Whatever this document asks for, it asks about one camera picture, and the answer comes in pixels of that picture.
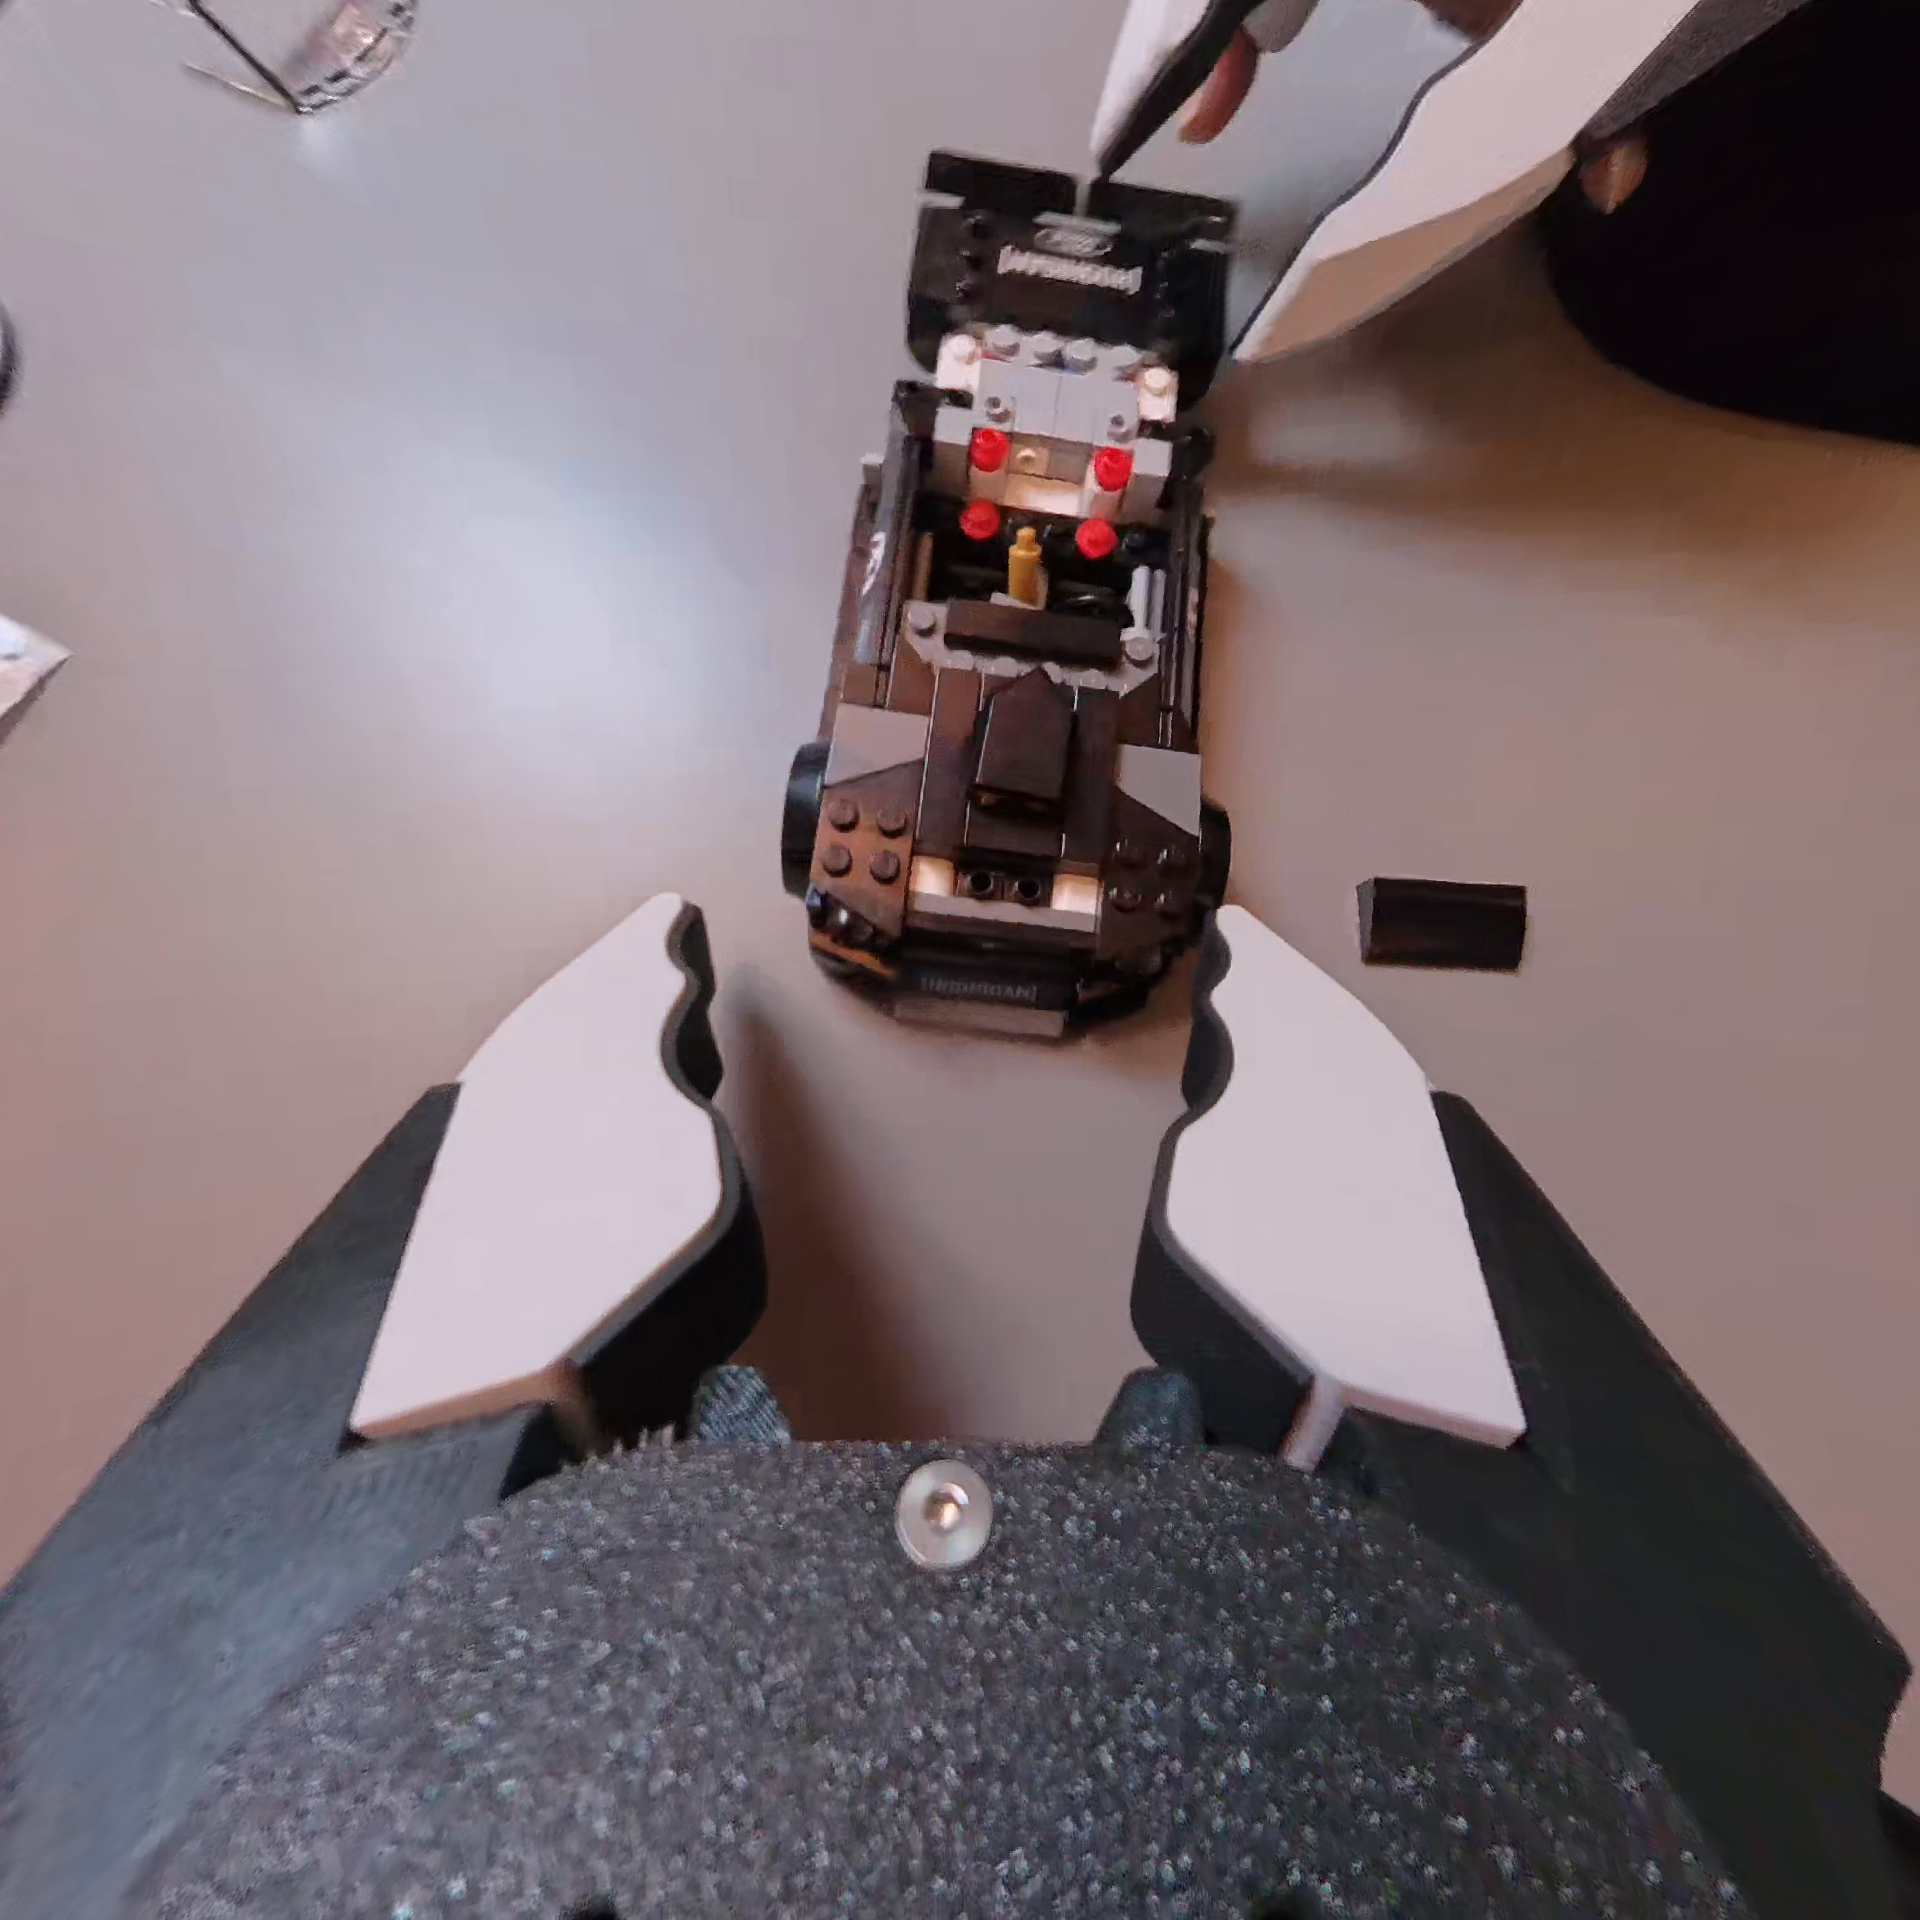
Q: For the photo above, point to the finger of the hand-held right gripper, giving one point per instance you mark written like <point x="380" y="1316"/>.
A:
<point x="1148" y="47"/>
<point x="1470" y="166"/>

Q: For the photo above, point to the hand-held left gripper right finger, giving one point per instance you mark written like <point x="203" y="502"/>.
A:
<point x="1336" y="1200"/>

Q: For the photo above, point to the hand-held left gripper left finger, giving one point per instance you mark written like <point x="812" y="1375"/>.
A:
<point x="557" y="1171"/>

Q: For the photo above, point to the black lego piece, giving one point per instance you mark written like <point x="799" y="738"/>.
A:
<point x="1440" y="921"/>

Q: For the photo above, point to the black lego car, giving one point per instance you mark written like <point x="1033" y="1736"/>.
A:
<point x="1006" y="751"/>

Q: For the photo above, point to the clear lego windshield piece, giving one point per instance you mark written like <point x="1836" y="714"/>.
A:
<point x="301" y="76"/>

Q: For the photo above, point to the person's right hand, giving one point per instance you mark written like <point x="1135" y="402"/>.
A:
<point x="1213" y="96"/>

